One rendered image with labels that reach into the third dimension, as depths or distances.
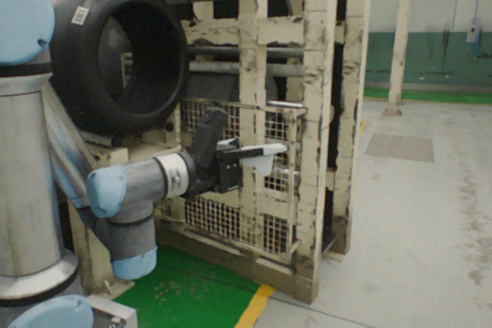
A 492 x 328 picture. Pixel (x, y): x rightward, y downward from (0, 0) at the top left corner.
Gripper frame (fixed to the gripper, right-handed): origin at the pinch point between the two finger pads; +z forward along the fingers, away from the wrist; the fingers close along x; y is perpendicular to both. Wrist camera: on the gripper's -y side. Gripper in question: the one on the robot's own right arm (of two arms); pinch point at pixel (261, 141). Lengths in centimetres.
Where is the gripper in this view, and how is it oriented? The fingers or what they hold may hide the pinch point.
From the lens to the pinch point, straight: 78.3
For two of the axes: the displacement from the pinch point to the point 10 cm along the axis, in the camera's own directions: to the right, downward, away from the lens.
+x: 6.4, 0.7, -7.7
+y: 0.9, 9.8, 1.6
